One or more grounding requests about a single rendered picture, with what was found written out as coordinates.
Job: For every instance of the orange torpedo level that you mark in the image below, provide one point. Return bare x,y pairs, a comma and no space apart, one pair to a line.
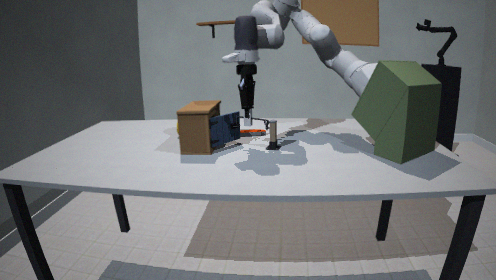
255,132

